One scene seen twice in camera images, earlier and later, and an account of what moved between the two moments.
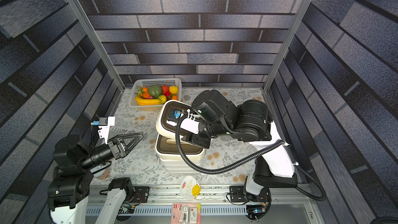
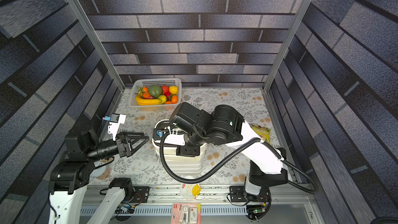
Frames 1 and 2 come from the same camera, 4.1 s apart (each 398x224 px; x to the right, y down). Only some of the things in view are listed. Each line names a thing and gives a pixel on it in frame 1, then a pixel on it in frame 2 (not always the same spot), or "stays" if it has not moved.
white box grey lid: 179,164 stays
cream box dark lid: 166,130 → 169,150
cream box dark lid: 167,149 stays
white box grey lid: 179,160 stays
